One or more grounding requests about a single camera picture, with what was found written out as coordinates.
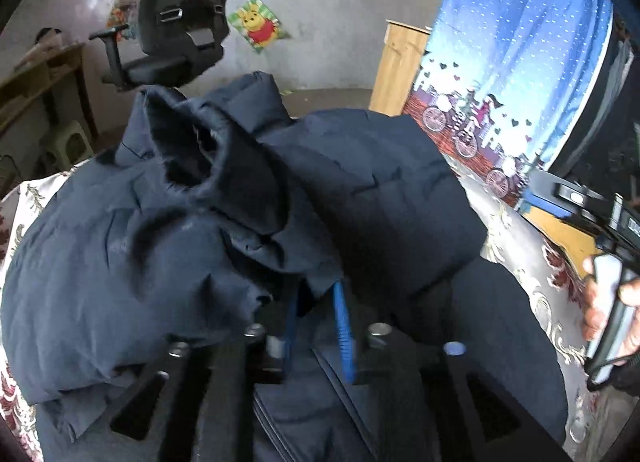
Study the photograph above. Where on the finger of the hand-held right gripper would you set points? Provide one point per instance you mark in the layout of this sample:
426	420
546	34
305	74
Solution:
547	188

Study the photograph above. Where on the colourful wall poster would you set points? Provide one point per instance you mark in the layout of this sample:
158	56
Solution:
122	10

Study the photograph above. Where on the blue printed curtain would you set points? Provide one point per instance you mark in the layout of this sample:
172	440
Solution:
510	42

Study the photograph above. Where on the dark hanging clothes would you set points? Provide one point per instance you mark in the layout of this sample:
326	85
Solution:
615	117

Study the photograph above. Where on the beige bag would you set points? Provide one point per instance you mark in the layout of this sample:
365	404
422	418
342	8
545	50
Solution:
47	42

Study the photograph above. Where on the yellow bear wall poster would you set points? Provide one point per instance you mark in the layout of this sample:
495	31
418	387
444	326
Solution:
257	25

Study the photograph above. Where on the green plastic stool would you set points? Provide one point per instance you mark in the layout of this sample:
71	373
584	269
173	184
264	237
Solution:
67	142

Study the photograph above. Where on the white floral blanket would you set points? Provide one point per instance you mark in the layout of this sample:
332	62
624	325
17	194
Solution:
530	262

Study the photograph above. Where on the wooden shelf desk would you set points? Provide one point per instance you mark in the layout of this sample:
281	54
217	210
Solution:
55	60

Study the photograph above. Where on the light wooden cabinet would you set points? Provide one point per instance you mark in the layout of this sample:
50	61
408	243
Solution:
400	72

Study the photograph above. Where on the dark navy padded jacket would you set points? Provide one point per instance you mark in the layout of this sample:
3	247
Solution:
150	242

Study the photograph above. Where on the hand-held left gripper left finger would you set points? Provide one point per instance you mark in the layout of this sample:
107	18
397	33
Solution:
292	314

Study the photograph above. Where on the yellow board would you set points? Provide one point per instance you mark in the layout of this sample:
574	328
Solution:
565	237

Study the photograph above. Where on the person's right hand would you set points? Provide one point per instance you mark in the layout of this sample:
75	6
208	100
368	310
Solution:
595	312

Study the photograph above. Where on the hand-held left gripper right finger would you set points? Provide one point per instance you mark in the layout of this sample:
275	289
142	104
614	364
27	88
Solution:
342	332

